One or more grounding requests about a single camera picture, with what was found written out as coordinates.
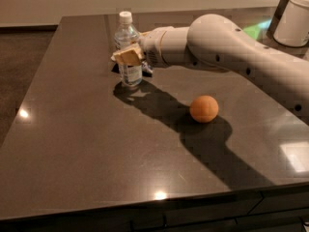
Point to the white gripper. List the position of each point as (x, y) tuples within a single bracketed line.
[(153, 47)]

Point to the clear plastic water bottle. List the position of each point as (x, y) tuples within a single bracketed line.
[(126, 38)]

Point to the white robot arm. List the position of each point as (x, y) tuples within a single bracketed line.
[(213, 41)]

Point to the blue chip bag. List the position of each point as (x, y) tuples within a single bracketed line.
[(145, 66)]

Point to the orange fruit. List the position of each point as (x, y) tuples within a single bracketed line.
[(204, 109)]

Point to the white cylindrical container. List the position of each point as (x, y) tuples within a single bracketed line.
[(293, 27)]

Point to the black drawer handle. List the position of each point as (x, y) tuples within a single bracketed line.
[(147, 223)]

